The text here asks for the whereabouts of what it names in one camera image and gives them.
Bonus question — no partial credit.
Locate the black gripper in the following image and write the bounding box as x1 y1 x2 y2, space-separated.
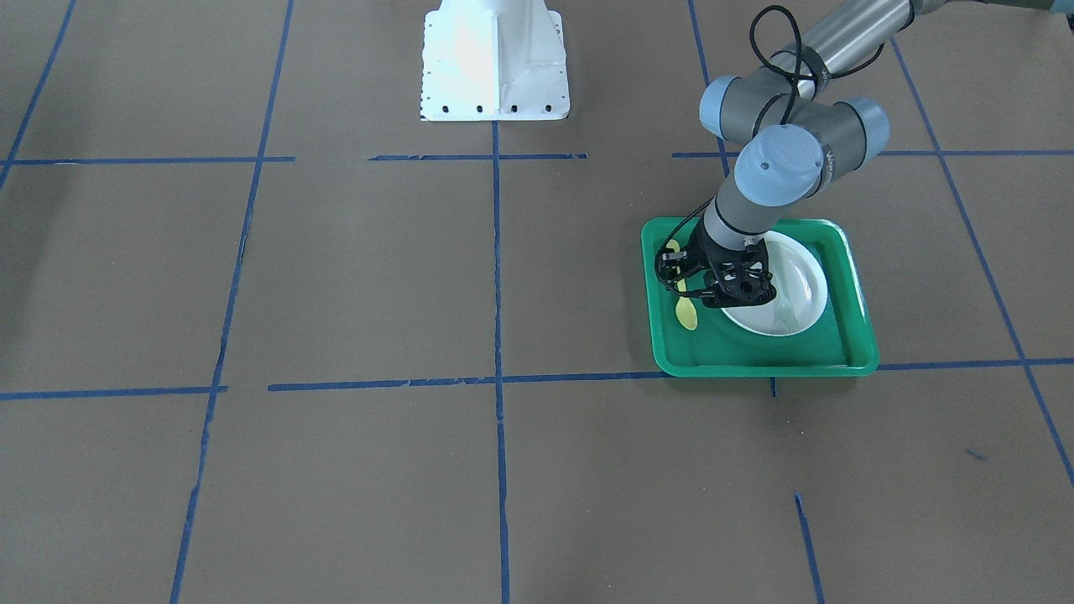
686 226 777 310

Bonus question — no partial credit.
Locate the yellow plastic spoon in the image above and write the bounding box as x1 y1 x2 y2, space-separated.
672 268 699 331

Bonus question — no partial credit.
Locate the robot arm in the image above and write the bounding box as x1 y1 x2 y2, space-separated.
678 1 942 310

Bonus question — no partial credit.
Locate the white round plate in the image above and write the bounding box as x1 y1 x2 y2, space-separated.
722 231 828 337

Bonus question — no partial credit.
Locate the green plastic tray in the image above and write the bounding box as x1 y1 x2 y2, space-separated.
641 216 881 378

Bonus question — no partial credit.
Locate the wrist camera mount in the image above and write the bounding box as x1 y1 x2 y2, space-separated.
654 246 688 297

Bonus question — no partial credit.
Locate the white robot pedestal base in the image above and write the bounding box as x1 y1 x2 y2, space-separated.
420 1 571 123

